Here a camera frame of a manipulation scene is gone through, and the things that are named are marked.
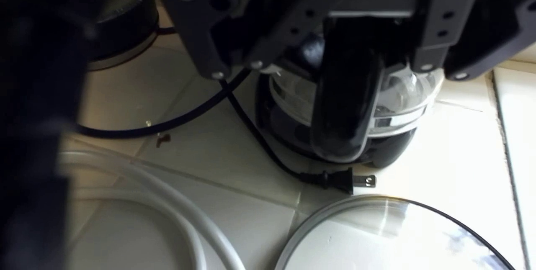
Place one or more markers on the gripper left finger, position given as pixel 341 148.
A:
pixel 197 19

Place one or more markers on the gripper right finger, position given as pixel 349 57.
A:
pixel 437 23

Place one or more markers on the glass jug on black base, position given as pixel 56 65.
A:
pixel 125 14

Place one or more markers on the large black object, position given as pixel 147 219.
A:
pixel 33 127

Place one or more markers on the round mirror with silver rim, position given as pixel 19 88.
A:
pixel 377 245

